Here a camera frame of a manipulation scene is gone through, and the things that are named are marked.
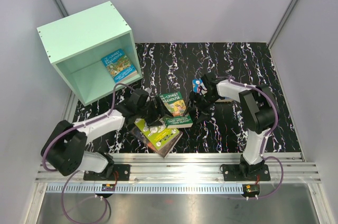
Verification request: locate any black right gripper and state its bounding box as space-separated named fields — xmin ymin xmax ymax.
xmin=183 ymin=91 xmax=219 ymax=124

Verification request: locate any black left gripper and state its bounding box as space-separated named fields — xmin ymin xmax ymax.
xmin=137 ymin=96 xmax=173 ymax=128

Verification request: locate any green 104-storey treehouse book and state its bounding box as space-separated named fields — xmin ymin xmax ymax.
xmin=159 ymin=92 xmax=193 ymax=129

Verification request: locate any lime green paperback book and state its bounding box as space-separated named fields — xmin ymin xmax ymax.
xmin=130 ymin=119 xmax=180 ymax=151

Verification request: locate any blue 26-storey treehouse book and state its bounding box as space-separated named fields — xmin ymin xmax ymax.
xmin=101 ymin=49 xmax=137 ymax=83

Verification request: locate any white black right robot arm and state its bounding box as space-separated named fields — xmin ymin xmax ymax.
xmin=185 ymin=73 xmax=279 ymax=181

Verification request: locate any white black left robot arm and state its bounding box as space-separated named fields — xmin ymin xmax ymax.
xmin=41 ymin=89 xmax=172 ymax=181

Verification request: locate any black marbled table mat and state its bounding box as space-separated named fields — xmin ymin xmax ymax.
xmin=71 ymin=42 xmax=302 ymax=154

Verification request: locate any blue cartoon cover book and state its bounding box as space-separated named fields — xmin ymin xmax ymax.
xmin=192 ymin=79 xmax=232 ymax=102

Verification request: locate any dark tale two cities book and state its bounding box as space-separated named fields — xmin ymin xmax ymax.
xmin=130 ymin=126 xmax=183 ymax=158

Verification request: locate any left small circuit board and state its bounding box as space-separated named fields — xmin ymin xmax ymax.
xmin=101 ymin=184 xmax=116 ymax=192

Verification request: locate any small circuit board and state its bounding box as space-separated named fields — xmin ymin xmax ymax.
xmin=243 ymin=184 xmax=260 ymax=194
xmin=101 ymin=184 xmax=116 ymax=192

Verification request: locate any mint green open cabinet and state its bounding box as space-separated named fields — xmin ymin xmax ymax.
xmin=37 ymin=1 xmax=143 ymax=106

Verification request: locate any right small circuit board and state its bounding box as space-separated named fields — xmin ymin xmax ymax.
xmin=243 ymin=184 xmax=260 ymax=194

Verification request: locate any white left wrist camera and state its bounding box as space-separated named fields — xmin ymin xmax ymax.
xmin=144 ymin=88 xmax=152 ymax=95

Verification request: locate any aluminium mounting rail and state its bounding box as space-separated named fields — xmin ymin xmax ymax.
xmin=35 ymin=152 xmax=322 ymax=185

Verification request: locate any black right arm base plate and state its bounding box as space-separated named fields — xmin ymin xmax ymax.
xmin=220 ymin=163 xmax=271 ymax=182

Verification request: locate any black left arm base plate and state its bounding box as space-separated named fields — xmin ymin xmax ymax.
xmin=83 ymin=164 xmax=131 ymax=182

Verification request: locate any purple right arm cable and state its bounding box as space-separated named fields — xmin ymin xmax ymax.
xmin=216 ymin=76 xmax=285 ymax=200

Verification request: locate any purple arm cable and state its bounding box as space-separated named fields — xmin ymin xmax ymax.
xmin=42 ymin=82 xmax=138 ymax=223
xmin=216 ymin=76 xmax=285 ymax=200

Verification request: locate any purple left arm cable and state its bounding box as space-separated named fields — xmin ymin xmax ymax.
xmin=42 ymin=82 xmax=138 ymax=223

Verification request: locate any white slotted cable duct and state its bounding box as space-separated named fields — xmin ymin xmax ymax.
xmin=46 ymin=183 xmax=243 ymax=194

